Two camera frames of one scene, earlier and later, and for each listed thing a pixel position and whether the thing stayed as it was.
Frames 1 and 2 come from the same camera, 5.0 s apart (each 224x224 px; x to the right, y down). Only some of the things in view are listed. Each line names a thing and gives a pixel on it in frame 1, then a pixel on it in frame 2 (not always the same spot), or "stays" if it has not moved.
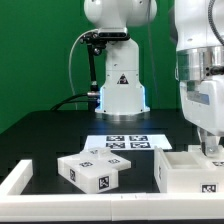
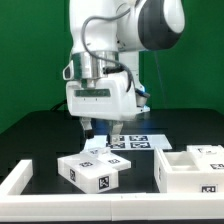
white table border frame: x=18 y=206 stays
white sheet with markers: x=130 y=142 stays
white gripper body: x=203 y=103 to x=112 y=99
